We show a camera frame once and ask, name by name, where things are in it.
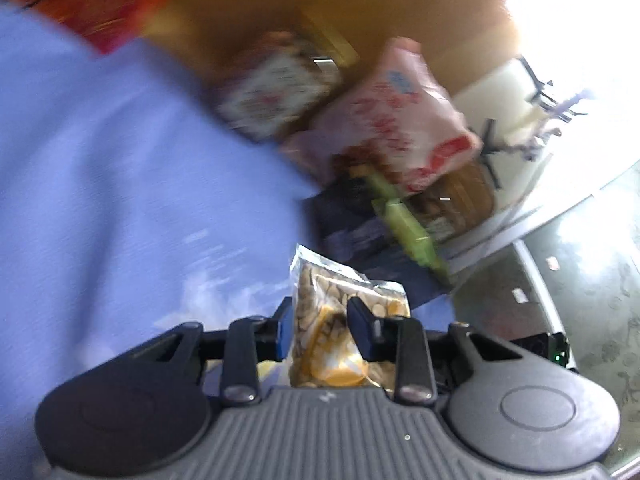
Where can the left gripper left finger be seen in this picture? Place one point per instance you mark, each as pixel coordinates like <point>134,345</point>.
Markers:
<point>250,341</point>

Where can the dark sheep-print tin box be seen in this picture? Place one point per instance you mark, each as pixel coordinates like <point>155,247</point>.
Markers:
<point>345,228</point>

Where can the nut jar gold lid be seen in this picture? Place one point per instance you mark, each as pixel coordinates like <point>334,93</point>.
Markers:
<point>282,77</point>

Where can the yellow clear nut packet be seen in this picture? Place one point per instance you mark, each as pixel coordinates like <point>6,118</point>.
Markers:
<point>323,353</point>

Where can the blue tablecloth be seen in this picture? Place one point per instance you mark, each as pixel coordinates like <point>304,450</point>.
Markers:
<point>125,210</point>

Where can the pink snack bag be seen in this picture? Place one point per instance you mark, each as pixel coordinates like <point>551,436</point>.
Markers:
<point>399,120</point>

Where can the light green snack packet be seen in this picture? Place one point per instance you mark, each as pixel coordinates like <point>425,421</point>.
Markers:
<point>401,222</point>

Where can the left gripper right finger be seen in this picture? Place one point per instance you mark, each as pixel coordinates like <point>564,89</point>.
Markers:
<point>398,340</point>

